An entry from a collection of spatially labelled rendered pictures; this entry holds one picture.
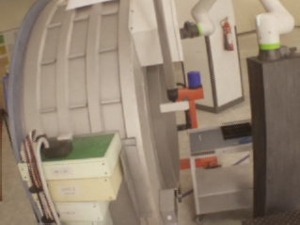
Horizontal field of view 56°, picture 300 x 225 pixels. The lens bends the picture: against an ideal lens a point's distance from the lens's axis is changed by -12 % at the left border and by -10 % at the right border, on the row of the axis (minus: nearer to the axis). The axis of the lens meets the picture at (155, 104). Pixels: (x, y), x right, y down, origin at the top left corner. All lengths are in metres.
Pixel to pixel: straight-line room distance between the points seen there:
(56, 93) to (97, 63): 0.17
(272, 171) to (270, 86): 0.52
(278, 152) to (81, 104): 1.18
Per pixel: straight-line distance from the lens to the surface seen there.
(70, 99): 1.06
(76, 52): 1.11
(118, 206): 1.10
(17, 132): 1.12
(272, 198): 1.96
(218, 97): 4.89
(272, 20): 1.67
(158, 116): 1.25
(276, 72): 1.64
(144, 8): 1.16
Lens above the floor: 1.67
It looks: 17 degrees down
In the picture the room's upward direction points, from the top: 10 degrees counter-clockwise
